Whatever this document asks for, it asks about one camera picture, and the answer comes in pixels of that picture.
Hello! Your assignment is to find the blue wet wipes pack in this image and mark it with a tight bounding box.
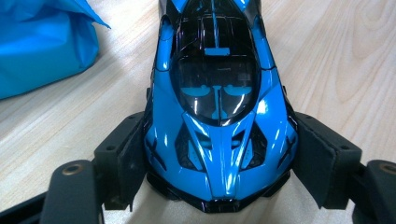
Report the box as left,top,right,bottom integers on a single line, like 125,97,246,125
0,0,111,101

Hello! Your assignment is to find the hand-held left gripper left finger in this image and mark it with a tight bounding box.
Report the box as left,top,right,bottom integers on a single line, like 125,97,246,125
93,111,150,211

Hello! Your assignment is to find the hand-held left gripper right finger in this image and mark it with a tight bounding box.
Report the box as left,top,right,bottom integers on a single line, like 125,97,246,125
292,111,363,209

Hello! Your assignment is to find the blue and black toy car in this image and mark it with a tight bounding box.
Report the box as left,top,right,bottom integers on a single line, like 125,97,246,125
143,0,300,214

